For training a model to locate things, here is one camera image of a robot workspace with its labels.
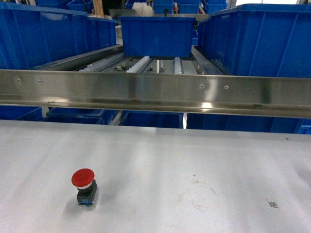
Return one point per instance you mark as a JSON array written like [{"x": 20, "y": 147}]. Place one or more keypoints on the steel shelf front rail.
[{"x": 207, "y": 94}]

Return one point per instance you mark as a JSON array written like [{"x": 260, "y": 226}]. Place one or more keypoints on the large blue bin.
[
  {"x": 271, "y": 40},
  {"x": 32, "y": 35}
]

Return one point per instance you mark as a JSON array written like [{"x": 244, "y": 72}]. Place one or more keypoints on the blue bin centre shelf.
[{"x": 157, "y": 36}]

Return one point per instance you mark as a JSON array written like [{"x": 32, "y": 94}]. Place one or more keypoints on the white roller track left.
[{"x": 140, "y": 65}]

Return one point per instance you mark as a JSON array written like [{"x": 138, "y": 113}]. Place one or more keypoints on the white roller track right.
[{"x": 177, "y": 68}]

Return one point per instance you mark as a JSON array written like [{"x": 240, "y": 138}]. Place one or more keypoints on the white roller track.
[
  {"x": 177, "y": 68},
  {"x": 140, "y": 65}
]

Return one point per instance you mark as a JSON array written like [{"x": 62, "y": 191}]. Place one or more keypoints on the red mushroom push button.
[{"x": 85, "y": 183}]

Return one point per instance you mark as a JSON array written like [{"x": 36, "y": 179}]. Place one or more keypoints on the large blue bin right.
[{"x": 271, "y": 40}]

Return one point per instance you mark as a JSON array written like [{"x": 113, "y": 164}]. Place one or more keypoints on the large blue bin left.
[{"x": 32, "y": 35}]

